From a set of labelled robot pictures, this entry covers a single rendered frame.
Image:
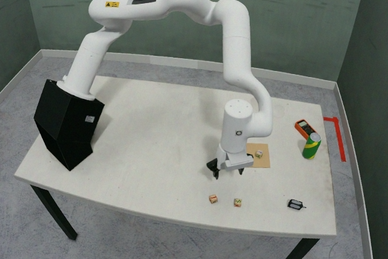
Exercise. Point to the green and yellow drink can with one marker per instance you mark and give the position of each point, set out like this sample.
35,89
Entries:
312,145

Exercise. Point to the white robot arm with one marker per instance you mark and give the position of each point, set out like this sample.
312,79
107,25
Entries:
239,122

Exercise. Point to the orange multimeter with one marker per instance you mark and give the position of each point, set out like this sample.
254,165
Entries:
304,128

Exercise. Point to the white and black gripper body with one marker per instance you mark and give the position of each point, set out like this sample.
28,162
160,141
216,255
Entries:
221,155

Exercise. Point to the tan square mat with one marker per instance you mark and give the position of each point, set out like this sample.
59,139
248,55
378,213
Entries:
264,161

